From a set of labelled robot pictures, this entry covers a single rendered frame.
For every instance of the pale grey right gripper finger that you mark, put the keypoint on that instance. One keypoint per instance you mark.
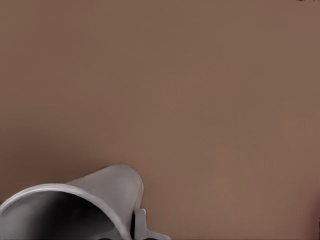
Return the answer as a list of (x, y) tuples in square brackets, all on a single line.
[(141, 222)]

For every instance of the white IKEA cup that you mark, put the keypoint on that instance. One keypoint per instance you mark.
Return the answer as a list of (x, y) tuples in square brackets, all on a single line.
[(105, 185)]

